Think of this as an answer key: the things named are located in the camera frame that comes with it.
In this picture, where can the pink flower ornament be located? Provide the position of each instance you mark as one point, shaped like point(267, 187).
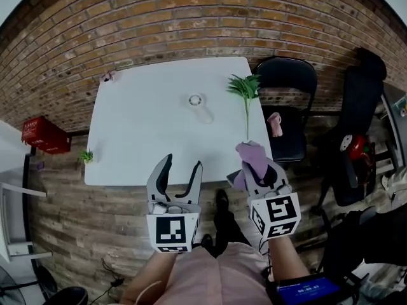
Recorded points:
point(108, 76)

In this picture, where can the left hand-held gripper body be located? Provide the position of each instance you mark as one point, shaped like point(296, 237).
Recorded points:
point(171, 230)

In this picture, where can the white shelf frame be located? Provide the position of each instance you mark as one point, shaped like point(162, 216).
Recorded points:
point(16, 202)

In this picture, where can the person's left forearm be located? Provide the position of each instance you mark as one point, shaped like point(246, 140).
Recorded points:
point(149, 278)

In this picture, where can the black round stool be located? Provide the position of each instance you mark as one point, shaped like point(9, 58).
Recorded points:
point(68, 295)

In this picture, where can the red plastic crate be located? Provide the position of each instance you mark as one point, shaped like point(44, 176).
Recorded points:
point(44, 135)

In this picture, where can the pink plush toy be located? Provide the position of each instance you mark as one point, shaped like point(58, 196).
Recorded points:
point(275, 124)

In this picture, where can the person's pink clothing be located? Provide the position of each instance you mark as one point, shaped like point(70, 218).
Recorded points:
point(216, 278)

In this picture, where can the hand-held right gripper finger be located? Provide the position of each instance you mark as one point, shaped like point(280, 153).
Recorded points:
point(277, 173)
point(236, 179)

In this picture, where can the white handheld fan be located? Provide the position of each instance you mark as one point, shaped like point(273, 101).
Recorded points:
point(200, 108)

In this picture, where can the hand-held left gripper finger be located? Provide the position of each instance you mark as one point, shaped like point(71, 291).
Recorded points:
point(157, 178)
point(194, 183)

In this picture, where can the black folding chair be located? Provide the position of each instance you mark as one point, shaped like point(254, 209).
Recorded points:
point(287, 129)

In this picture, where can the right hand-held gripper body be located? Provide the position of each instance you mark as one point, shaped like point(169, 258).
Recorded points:
point(276, 214)

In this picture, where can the person's black trouser leg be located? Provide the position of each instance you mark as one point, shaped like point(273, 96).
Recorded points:
point(230, 227)

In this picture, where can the small green potted plant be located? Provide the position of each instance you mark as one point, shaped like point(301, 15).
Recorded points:
point(86, 156)

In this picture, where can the person's right forearm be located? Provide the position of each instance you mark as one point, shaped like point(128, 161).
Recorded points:
point(287, 259)

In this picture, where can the red toy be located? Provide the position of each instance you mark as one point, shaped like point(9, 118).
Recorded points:
point(361, 146)

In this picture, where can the green artificial plant stem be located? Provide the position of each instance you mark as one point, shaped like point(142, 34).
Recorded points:
point(246, 94)

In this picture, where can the purple cloth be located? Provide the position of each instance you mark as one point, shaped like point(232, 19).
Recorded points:
point(252, 159)

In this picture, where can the blue screen device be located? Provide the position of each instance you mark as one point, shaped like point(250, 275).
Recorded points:
point(306, 290)

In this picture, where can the black office chair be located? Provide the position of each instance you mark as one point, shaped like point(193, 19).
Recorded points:
point(359, 113)

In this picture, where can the person's black shoe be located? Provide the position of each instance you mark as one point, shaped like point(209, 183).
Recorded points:
point(206, 241)
point(222, 199)

